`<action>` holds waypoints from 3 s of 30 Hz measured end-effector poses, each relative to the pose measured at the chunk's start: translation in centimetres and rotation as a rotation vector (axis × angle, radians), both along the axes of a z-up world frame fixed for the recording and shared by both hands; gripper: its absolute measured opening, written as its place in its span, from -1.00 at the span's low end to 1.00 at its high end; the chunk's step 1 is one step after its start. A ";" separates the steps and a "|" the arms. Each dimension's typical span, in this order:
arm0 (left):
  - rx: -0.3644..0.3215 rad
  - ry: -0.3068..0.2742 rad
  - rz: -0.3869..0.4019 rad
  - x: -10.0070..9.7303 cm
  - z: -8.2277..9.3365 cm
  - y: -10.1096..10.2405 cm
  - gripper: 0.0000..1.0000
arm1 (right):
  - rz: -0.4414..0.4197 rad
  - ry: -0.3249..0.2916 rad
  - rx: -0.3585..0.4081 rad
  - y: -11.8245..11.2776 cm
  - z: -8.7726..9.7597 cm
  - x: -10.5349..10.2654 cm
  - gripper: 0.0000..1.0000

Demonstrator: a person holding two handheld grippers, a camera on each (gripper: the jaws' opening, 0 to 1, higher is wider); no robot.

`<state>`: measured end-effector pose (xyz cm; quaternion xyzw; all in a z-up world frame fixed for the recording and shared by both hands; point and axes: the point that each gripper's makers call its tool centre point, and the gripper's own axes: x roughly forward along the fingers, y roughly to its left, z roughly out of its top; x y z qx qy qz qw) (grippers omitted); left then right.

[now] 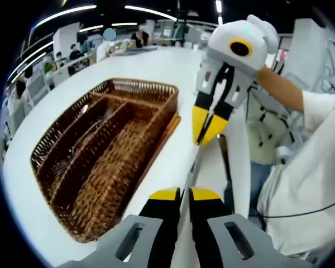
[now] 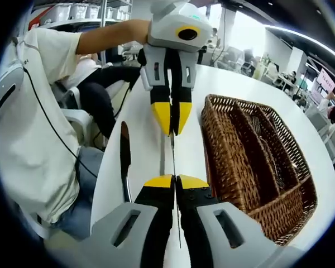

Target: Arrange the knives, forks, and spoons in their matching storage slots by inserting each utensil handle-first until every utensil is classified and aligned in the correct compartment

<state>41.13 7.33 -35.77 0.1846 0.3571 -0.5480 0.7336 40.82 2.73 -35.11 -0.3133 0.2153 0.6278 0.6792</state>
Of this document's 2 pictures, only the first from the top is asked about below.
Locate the long curved ceiling light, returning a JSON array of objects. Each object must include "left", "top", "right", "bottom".
[{"left": 33, "top": 4, "right": 98, "bottom": 28}]

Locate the person in white shirt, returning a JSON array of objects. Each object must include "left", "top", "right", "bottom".
[{"left": 256, "top": 90, "right": 335, "bottom": 257}]

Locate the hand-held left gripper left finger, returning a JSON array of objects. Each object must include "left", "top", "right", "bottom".
[{"left": 58, "top": 186, "right": 183, "bottom": 268}]

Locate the green metal frame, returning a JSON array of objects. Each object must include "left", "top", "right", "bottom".
[{"left": 171, "top": 0, "right": 186, "bottom": 47}]

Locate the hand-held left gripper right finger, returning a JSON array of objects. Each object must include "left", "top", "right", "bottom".
[{"left": 188, "top": 186, "right": 315, "bottom": 268}]

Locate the steel knife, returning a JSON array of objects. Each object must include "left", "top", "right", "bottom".
[
  {"left": 216, "top": 133, "right": 236, "bottom": 196},
  {"left": 183, "top": 143, "right": 204, "bottom": 196}
]

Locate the brown wicker storage tray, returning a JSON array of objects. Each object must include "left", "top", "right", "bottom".
[{"left": 30, "top": 78, "right": 180, "bottom": 244}]

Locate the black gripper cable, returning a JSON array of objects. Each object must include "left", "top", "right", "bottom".
[{"left": 258, "top": 195, "right": 335, "bottom": 219}]

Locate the white shelf rack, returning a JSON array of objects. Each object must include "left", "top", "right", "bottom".
[{"left": 315, "top": 36, "right": 335, "bottom": 97}]

